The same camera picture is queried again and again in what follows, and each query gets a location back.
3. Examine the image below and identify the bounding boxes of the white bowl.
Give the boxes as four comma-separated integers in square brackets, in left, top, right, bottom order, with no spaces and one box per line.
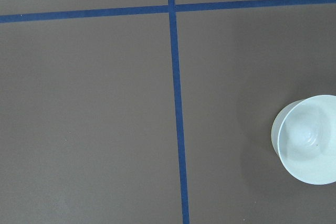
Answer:
[271,94,335,185]

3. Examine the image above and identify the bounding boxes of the blue tape grid lines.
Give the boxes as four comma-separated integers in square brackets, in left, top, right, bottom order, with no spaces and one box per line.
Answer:
[1,0,335,223]

